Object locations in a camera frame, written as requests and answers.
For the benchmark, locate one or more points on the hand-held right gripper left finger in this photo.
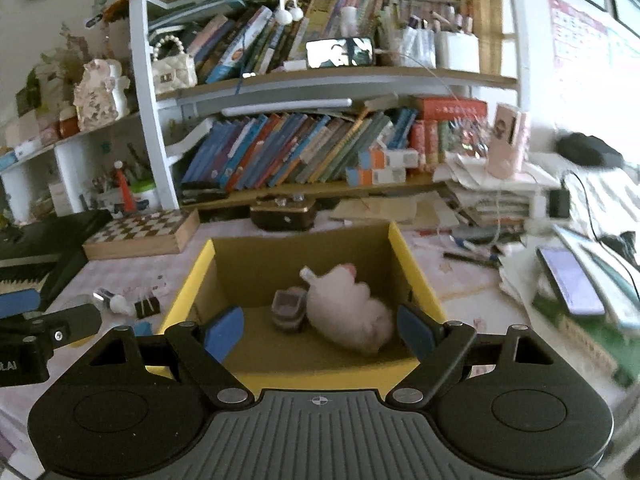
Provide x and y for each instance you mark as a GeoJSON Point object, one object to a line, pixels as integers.
{"type": "Point", "coordinates": [222, 331]}

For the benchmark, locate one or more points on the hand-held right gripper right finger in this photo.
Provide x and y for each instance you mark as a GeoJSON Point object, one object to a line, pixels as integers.
{"type": "Point", "coordinates": [412, 331]}

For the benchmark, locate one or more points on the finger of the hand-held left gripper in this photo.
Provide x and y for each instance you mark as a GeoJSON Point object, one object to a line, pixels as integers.
{"type": "Point", "coordinates": [75, 322]}
{"type": "Point", "coordinates": [20, 303]}

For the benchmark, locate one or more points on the white plush toy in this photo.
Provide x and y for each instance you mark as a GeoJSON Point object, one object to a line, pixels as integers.
{"type": "Point", "coordinates": [345, 305]}

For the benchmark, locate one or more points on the yellow cardboard box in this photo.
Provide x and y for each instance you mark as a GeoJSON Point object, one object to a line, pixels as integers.
{"type": "Point", "coordinates": [240, 260]}

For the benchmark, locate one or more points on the black binder clip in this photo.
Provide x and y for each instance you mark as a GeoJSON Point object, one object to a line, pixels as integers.
{"type": "Point", "coordinates": [147, 307]}

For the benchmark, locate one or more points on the desktop with pink checkered cloth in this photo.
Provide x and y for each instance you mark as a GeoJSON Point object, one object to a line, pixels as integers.
{"type": "Point", "coordinates": [465, 282]}

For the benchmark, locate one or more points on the small white bottle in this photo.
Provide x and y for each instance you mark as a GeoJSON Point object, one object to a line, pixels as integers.
{"type": "Point", "coordinates": [117, 304]}

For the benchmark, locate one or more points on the black piano keyboard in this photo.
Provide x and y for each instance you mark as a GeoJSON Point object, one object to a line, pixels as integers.
{"type": "Point", "coordinates": [45, 240]}

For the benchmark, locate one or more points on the small grey container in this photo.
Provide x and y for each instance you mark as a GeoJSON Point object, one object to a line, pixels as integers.
{"type": "Point", "coordinates": [287, 308]}

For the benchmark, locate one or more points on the small blue object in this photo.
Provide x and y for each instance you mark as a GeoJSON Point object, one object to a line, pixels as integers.
{"type": "Point", "coordinates": [143, 329]}

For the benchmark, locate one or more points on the black pen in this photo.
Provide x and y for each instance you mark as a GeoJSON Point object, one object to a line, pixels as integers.
{"type": "Point", "coordinates": [470, 258]}

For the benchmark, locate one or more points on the wooden chessboard box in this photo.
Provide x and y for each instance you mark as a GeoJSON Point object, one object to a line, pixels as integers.
{"type": "Point", "coordinates": [140, 227]}

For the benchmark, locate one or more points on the dark brown case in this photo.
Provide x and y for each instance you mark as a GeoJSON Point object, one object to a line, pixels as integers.
{"type": "Point", "coordinates": [282, 217]}

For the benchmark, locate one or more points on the white tub green lid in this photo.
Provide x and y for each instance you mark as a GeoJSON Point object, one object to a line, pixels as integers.
{"type": "Point", "coordinates": [142, 199]}

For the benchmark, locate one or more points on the red cone figure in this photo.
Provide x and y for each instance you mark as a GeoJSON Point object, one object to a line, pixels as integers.
{"type": "Point", "coordinates": [125, 190]}

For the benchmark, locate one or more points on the stack of papers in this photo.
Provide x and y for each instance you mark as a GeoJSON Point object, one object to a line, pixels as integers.
{"type": "Point", "coordinates": [490, 200]}

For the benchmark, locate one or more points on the smartphone with lit screen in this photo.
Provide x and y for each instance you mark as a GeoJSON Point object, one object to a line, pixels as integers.
{"type": "Point", "coordinates": [570, 280]}

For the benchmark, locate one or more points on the green book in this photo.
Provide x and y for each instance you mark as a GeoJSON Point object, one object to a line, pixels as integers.
{"type": "Point", "coordinates": [590, 340]}

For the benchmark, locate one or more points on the red jar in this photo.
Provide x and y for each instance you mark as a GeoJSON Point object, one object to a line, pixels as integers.
{"type": "Point", "coordinates": [69, 127]}

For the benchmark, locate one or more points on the thick red standing book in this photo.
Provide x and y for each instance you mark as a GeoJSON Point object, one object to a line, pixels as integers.
{"type": "Point", "coordinates": [425, 145]}

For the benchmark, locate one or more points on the long row of slanted books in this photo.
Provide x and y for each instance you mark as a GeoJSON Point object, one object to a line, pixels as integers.
{"type": "Point", "coordinates": [280, 150]}

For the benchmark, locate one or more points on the black charger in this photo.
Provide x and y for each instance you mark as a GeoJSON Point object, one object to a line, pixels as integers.
{"type": "Point", "coordinates": [560, 204]}

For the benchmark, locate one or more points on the colourful printed pack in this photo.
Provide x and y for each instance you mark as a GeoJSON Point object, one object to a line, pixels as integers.
{"type": "Point", "coordinates": [467, 140]}

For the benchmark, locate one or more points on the pink pen holder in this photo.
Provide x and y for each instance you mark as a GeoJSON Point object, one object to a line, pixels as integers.
{"type": "Point", "coordinates": [507, 140]}

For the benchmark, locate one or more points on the pink floral house ornament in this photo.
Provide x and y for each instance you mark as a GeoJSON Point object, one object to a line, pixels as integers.
{"type": "Point", "coordinates": [100, 95]}

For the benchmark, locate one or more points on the white wooden bookshelf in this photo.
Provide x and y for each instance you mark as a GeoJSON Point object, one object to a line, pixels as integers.
{"type": "Point", "coordinates": [150, 110]}

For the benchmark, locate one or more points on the flat red book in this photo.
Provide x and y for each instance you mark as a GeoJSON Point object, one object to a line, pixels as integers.
{"type": "Point", "coordinates": [450, 108]}

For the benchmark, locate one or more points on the black pouch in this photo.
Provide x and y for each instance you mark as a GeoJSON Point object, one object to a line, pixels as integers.
{"type": "Point", "coordinates": [585, 149]}

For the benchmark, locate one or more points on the white quilted pearl handbag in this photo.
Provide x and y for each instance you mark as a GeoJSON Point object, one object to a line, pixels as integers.
{"type": "Point", "coordinates": [172, 72]}

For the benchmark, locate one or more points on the white storage box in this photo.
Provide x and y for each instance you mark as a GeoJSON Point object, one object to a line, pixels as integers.
{"type": "Point", "coordinates": [457, 52]}

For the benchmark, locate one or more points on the short row of colourful books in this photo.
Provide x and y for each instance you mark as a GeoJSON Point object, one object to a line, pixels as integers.
{"type": "Point", "coordinates": [240, 45]}

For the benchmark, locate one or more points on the woven brown box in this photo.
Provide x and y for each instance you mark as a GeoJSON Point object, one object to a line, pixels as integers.
{"type": "Point", "coordinates": [487, 35]}

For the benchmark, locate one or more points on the pink wall calendar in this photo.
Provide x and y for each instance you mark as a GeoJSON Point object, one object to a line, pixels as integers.
{"type": "Point", "coordinates": [575, 35]}

